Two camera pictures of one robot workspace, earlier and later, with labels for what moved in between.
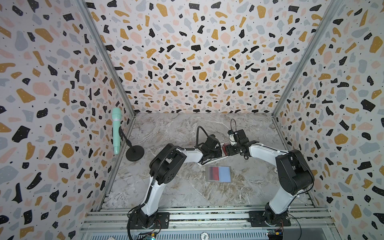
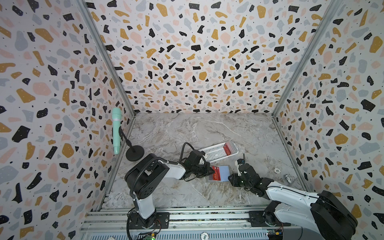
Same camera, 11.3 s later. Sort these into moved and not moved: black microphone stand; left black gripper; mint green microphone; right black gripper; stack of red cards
Moved: left black gripper; right black gripper
Not moved: black microphone stand; stack of red cards; mint green microphone
